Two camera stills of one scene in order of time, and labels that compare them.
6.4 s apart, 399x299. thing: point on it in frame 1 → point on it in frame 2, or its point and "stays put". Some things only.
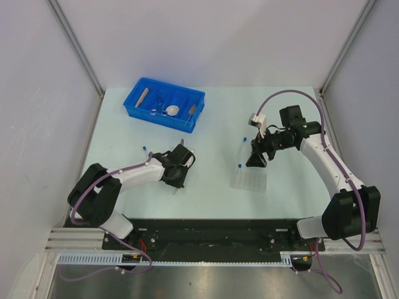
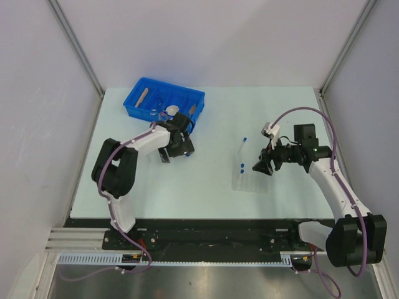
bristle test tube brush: [192, 110] stays put
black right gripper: [260, 145] → [269, 154]
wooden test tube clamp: [142, 97] stays put
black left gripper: [178, 183] → [186, 147]
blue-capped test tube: [242, 146] stays put
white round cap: [172, 110] stays put
